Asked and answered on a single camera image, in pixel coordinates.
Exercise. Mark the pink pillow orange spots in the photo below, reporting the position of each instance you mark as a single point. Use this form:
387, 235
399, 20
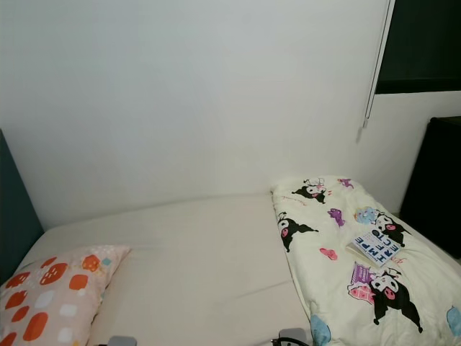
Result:
57, 303

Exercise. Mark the white book blue letters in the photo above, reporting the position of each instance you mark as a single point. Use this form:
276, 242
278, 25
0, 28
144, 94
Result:
376, 249

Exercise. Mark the blue grey upholstered headboard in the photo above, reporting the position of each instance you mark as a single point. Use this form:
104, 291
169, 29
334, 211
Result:
18, 223

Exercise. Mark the cream mattress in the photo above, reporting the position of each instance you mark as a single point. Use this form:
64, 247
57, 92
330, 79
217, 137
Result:
202, 259

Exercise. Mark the cream cartoon print quilt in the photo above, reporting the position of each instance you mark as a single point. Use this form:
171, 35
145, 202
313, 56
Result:
346, 303

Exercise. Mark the white blind wand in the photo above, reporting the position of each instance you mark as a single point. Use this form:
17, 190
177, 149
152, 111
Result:
378, 61

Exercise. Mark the black cabinet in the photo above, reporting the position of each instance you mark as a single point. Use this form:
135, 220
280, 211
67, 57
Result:
432, 180

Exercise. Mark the dark window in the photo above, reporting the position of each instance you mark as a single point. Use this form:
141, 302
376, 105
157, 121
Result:
425, 40

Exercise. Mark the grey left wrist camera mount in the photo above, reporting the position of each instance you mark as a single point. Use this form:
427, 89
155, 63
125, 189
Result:
122, 342

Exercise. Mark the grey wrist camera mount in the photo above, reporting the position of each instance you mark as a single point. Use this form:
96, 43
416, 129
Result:
122, 342
294, 335

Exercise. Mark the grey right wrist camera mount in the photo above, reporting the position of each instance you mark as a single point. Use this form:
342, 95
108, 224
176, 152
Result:
294, 335

